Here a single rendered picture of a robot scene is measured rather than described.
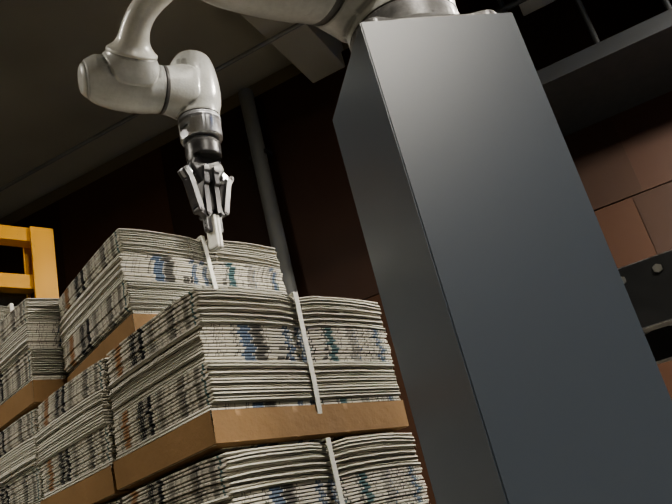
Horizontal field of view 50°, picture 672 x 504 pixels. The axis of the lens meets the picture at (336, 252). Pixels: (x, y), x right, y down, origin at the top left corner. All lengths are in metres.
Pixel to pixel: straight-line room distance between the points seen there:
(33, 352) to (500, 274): 1.05
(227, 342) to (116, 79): 0.67
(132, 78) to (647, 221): 3.72
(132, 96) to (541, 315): 1.01
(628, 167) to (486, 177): 4.08
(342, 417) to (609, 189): 3.86
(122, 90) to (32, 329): 0.51
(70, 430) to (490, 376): 0.85
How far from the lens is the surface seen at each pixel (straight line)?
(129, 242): 1.39
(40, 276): 2.94
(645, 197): 4.79
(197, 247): 1.47
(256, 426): 1.01
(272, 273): 1.54
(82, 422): 1.32
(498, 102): 0.87
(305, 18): 0.98
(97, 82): 1.51
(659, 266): 1.42
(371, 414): 1.16
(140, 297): 1.33
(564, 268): 0.79
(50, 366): 1.56
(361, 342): 1.21
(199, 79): 1.57
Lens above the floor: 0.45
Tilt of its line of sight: 22 degrees up
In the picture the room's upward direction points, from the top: 14 degrees counter-clockwise
